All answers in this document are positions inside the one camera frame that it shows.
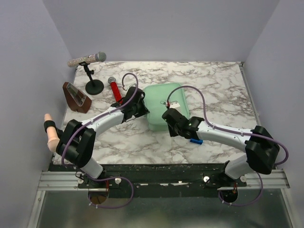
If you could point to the black microphone stand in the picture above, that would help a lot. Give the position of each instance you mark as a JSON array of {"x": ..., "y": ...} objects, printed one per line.
[{"x": 94, "y": 86}]

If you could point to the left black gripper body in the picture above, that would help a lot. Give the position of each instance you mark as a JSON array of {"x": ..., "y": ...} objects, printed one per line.
[{"x": 139, "y": 109}]

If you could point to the blue toy brick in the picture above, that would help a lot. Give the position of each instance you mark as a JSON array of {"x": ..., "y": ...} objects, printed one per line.
[{"x": 200, "y": 142}]

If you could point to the red handheld microphone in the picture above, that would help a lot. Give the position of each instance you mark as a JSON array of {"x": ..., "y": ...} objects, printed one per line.
[{"x": 115, "y": 89}]

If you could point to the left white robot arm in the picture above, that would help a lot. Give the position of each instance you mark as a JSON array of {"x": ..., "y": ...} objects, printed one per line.
[{"x": 76, "y": 142}]

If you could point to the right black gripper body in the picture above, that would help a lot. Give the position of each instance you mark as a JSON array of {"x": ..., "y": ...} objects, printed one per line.
[{"x": 174, "y": 131}]

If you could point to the pink beige microphone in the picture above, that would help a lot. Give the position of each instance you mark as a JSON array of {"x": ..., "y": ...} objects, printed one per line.
[{"x": 51, "y": 130}]

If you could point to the mint green medicine case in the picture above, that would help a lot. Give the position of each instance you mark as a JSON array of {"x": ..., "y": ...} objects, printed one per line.
[{"x": 155, "y": 101}]

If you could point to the brown wooden metronome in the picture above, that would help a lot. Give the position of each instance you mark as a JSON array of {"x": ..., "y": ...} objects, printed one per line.
[{"x": 76, "y": 100}]

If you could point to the glitter microphone on stand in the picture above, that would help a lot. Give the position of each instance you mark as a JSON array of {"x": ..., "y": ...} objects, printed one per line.
[{"x": 98, "y": 57}]

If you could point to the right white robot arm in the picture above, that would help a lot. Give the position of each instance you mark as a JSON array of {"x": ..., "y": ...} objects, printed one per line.
[{"x": 260, "y": 148}]

